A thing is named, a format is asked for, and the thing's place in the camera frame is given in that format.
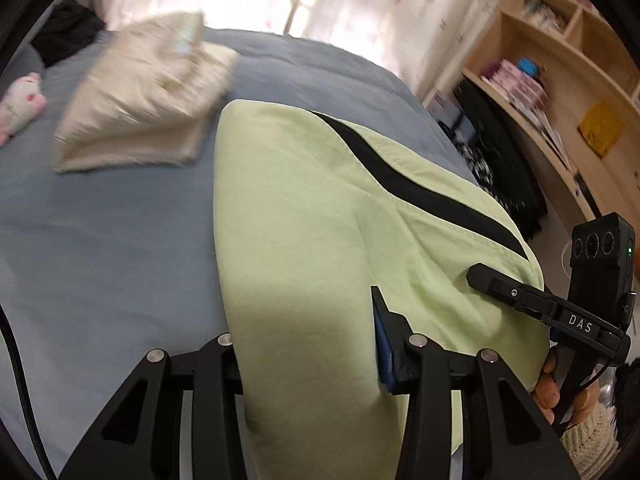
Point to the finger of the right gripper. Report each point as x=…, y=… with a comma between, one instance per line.
x=572, y=326

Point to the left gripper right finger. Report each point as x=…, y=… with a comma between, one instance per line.
x=504, y=434

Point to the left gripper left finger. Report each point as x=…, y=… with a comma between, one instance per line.
x=137, y=434

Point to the green and black hooded jacket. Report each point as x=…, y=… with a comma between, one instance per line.
x=311, y=214

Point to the beige knit sleeve right forearm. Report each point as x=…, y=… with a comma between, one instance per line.
x=592, y=444

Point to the black clothes pile by window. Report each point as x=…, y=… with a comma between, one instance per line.
x=69, y=28

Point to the person's right hand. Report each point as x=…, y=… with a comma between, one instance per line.
x=547, y=394

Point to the blue bed blanket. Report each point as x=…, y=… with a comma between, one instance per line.
x=99, y=267

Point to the black white patterned cloth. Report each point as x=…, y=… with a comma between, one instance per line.
x=484, y=134

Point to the yellow paper on shelf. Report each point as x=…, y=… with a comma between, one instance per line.
x=601, y=128

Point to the pink mini drawer box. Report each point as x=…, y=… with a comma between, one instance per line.
x=514, y=84

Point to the white blue box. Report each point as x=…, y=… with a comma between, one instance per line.
x=445, y=112

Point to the blue toy on drawers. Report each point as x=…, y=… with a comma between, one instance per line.
x=529, y=67

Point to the wooden shelf unit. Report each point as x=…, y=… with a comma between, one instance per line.
x=583, y=64

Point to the folded cream puffer jacket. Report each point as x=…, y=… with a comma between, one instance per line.
x=147, y=99

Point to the pink white cat plush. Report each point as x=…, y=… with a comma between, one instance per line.
x=22, y=103

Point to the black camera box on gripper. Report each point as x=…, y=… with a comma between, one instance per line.
x=602, y=268

